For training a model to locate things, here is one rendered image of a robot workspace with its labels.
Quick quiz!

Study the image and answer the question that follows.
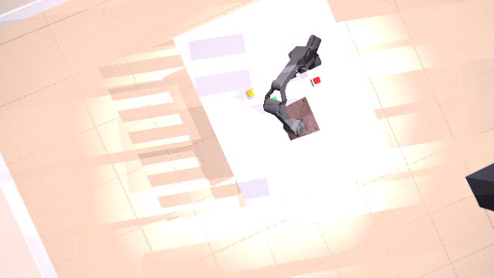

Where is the yellow button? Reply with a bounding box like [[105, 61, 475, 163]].
[[245, 88, 256, 100]]

